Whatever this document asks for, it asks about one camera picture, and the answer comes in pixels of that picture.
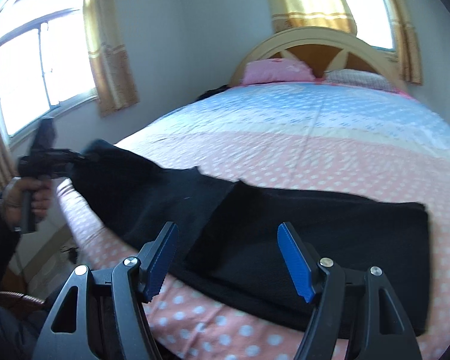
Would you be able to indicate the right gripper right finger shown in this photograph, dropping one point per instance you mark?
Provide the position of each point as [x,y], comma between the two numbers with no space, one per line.
[301,264]

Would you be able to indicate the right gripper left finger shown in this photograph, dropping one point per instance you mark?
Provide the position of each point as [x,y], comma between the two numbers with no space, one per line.
[155,258]

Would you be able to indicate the black pants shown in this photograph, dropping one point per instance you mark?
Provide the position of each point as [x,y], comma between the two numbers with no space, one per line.
[227,244]

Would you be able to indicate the person left hand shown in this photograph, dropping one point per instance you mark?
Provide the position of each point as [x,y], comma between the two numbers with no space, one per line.
[12,199]

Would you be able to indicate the left side window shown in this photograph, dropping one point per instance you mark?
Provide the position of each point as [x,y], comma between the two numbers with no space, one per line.
[44,66]

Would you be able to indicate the yellow curtain left window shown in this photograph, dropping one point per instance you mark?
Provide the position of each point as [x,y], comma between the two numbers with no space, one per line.
[108,57]

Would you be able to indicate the bed with polka dot sheet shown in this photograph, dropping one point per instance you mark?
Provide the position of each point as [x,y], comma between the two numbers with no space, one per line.
[289,136]

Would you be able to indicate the striped grey pillow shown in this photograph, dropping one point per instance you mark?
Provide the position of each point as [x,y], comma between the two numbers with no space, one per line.
[351,77]

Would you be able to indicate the pink pillow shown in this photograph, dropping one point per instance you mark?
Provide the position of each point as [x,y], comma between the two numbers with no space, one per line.
[273,70]

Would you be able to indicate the cream wooden headboard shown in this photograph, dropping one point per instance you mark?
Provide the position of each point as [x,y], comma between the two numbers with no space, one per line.
[322,49]

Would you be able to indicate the yellow curtain right panel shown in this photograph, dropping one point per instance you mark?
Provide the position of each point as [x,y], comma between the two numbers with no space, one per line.
[406,43]

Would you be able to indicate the yellow curtain panel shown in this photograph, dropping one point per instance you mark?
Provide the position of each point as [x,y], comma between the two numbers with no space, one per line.
[330,14]
[406,43]

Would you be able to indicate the yellow curtain centre panel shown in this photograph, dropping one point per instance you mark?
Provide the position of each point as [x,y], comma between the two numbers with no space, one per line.
[330,14]

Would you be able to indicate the rear window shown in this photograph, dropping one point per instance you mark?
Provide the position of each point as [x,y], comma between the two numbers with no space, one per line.
[373,22]

